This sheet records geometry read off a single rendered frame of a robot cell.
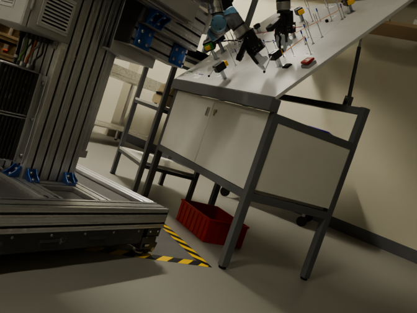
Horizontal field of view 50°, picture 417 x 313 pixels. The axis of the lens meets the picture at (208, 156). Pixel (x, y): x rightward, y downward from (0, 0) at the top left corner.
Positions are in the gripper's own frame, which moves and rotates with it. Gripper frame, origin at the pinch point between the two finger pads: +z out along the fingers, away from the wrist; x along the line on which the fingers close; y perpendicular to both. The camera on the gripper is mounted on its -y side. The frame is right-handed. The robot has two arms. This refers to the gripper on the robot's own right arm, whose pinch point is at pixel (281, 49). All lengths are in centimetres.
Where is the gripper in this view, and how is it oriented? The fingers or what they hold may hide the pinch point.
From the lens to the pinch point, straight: 247.9
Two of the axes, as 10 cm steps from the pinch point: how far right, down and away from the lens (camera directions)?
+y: 8.5, -2.0, 4.8
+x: -5.1, -1.9, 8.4
